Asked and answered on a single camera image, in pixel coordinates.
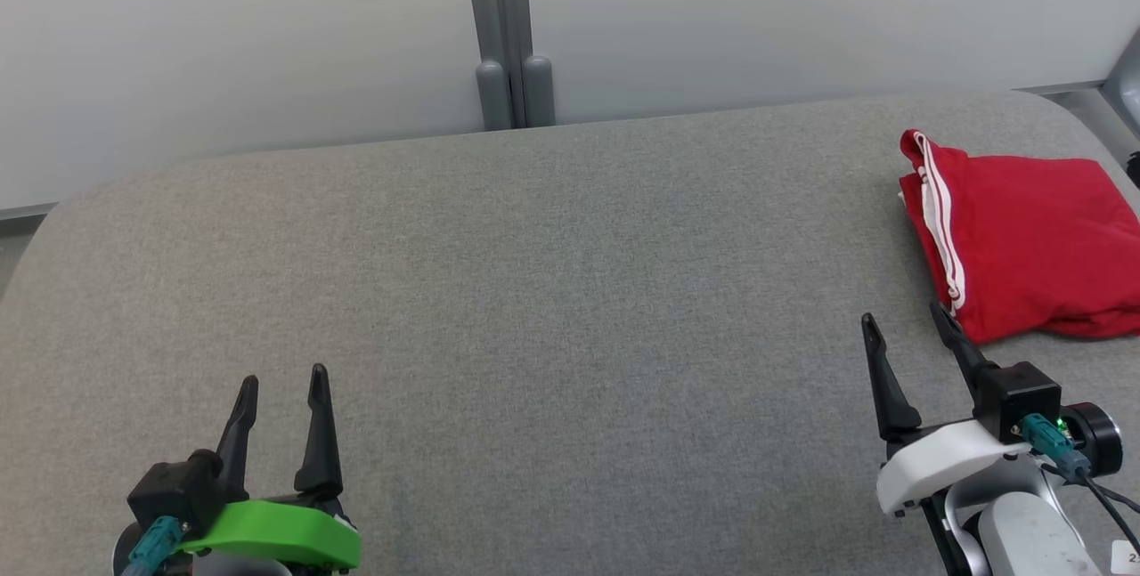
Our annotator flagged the black cable with teal connector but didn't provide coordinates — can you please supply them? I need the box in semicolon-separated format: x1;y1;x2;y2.
118;515;185;576
1020;413;1140;559

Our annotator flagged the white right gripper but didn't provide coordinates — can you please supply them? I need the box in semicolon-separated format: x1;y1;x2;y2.
861;302;1032;519

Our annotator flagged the grey fabric sofa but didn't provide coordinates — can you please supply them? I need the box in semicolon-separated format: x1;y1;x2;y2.
0;91;1140;576

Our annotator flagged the red and white basketball jersey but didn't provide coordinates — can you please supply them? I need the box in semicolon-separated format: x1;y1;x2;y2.
898;128;1140;345

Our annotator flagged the grey rounded furniture piece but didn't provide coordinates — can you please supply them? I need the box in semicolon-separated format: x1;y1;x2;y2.
1104;51;1140;136

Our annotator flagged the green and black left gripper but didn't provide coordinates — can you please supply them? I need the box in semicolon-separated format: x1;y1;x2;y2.
176;364;362;573

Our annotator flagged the grey partition post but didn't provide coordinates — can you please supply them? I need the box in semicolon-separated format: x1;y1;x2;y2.
495;0;556;129
461;0;515;132

